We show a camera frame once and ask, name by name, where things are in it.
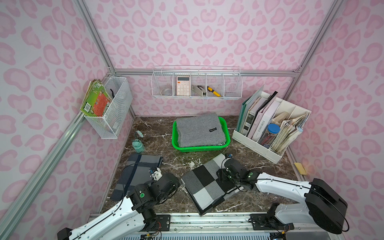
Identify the pencil tube with blue lid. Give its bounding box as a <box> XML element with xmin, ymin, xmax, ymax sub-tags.
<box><xmin>258</xmin><ymin>124</ymin><xmax>280</xmax><ymax>149</ymax></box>

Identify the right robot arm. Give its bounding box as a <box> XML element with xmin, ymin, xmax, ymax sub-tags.
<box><xmin>217</xmin><ymin>158</ymin><xmax>350</xmax><ymax>235</ymax></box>

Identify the green plastic basket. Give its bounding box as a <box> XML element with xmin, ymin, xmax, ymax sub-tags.
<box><xmin>172</xmin><ymin>117</ymin><xmax>231</xmax><ymax>153</ymax></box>

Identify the mint green small cap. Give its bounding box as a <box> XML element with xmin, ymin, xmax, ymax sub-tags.
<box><xmin>136</xmin><ymin>131</ymin><xmax>144</xmax><ymax>138</ymax></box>

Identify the white wire wall shelf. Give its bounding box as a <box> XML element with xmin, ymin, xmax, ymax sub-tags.
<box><xmin>151</xmin><ymin>66</ymin><xmax>243</xmax><ymax>100</ymax></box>

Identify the dark grey striped scarf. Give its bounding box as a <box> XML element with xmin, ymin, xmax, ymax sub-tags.
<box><xmin>110</xmin><ymin>153</ymin><xmax>163</xmax><ymax>201</ymax></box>

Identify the white mesh wall basket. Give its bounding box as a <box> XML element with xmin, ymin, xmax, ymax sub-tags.
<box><xmin>82</xmin><ymin>77</ymin><xmax>133</xmax><ymax>140</ymax></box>

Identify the yellow sticky note pad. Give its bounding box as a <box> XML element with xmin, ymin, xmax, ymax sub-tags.
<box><xmin>294</xmin><ymin>163</ymin><xmax>308</xmax><ymax>176</ymax></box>

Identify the mint green bottle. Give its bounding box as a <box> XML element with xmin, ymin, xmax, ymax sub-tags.
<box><xmin>132</xmin><ymin>139</ymin><xmax>145</xmax><ymax>154</ymax></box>

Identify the white plastic file organizer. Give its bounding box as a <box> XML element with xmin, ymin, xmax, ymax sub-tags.
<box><xmin>233</xmin><ymin>89</ymin><xmax>311</xmax><ymax>164</ymax></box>

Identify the teal zip folder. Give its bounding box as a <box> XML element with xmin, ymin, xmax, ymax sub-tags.
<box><xmin>236</xmin><ymin>85</ymin><xmax>264</xmax><ymax>133</ymax></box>

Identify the pink white calculator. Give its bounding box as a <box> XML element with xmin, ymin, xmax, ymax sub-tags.
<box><xmin>176</xmin><ymin>76</ymin><xmax>191</xmax><ymax>97</ymax></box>

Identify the pink book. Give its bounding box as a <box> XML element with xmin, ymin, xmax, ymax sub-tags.
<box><xmin>248</xmin><ymin>100</ymin><xmax>281</xmax><ymax>142</ymax></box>

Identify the green red booklet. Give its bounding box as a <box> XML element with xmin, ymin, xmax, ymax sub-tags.
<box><xmin>80</xmin><ymin>79</ymin><xmax>112</xmax><ymax>117</ymax></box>

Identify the stack of worn papers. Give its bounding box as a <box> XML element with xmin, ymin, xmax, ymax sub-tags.
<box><xmin>270</xmin><ymin>112</ymin><xmax>310</xmax><ymax>156</ymax></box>

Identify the black white checkered scarf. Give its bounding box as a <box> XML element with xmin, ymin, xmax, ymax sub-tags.
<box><xmin>181</xmin><ymin>154</ymin><xmax>244</xmax><ymax>216</ymax></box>

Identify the small grey stapler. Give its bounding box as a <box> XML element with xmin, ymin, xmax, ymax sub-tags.
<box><xmin>192</xmin><ymin>85</ymin><xmax>207</xmax><ymax>97</ymax></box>

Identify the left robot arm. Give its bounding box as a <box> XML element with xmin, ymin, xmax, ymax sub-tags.
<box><xmin>57</xmin><ymin>171</ymin><xmax>180</xmax><ymax>240</ymax></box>

